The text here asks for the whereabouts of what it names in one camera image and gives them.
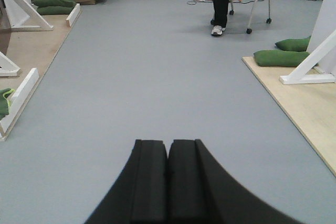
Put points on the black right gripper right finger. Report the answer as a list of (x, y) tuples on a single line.
[(202, 191)]

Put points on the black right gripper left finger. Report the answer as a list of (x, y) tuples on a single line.
[(139, 193)]

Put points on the brown wooden door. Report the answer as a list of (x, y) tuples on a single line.
[(5, 34)]

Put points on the right plywood platform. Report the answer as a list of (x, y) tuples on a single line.
[(311, 107)]

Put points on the plywood platform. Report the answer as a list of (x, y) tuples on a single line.
[(35, 49), (311, 107)]

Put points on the lower green sandbag right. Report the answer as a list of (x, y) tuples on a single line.
[(279, 58)]

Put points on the green sandbag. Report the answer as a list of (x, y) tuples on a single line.
[(46, 3), (54, 10), (293, 44), (279, 58), (5, 102)]

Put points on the white wooden right brace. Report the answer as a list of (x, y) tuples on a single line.
[(299, 74)]

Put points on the white wooden brace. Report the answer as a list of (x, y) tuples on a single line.
[(22, 16), (299, 74), (8, 68)]

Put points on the green sandbag near left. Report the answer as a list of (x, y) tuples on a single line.
[(5, 102)]

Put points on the upper green sandbag right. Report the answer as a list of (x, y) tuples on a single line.
[(293, 44)]

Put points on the white wooden near brace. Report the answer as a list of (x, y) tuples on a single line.
[(8, 68)]

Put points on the left plywood platform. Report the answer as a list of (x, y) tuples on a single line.
[(35, 49)]

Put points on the lower green sandbag far left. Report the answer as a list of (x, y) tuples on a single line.
[(54, 10)]

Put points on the white wooden far brace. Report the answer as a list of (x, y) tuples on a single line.
[(22, 16)]

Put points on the upper green sandbag far left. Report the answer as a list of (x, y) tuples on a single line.
[(46, 3)]

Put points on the white near edge rail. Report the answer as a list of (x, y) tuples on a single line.
[(18, 99)]

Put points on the white edge rail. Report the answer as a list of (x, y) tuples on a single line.
[(74, 14), (18, 99)]

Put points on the white far edge rail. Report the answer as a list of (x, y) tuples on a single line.
[(74, 14)]

